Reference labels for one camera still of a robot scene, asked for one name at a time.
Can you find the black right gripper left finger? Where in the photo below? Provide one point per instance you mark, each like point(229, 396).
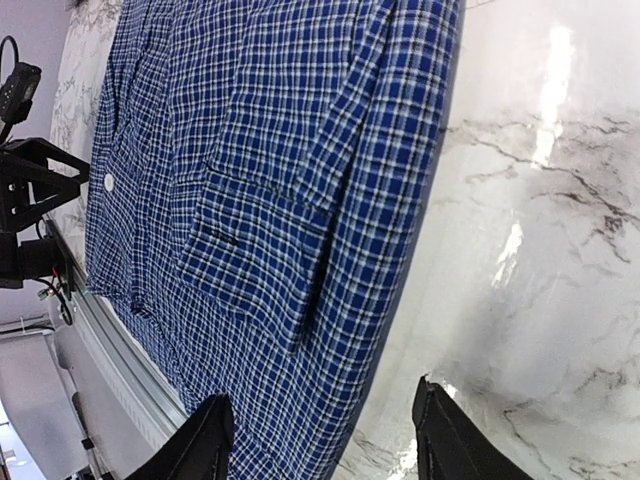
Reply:
point(200, 448)

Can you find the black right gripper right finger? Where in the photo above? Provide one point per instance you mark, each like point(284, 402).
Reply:
point(450, 446)

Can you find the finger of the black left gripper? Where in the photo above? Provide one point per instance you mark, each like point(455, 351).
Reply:
point(36, 178)

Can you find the blue checked long sleeve shirt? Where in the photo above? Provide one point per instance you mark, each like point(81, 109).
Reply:
point(258, 178)

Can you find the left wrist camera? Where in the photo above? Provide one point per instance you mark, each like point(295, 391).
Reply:
point(17, 93)

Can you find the aluminium front frame rail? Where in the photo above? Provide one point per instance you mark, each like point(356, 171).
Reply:
point(141, 390)

